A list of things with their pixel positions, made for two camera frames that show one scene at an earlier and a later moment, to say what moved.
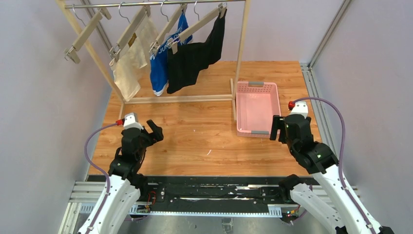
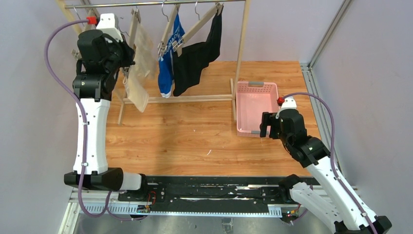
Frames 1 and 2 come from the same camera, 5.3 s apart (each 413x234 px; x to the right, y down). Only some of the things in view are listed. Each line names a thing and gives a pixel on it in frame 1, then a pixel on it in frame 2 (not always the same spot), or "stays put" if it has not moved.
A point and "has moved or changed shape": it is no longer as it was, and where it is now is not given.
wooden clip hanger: [132, 29] has moved or changed shape
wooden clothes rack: [234, 82] stays put
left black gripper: [147, 134] -> [127, 56]
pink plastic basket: [257, 102] stays put
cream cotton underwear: [143, 49] has moved or changed shape
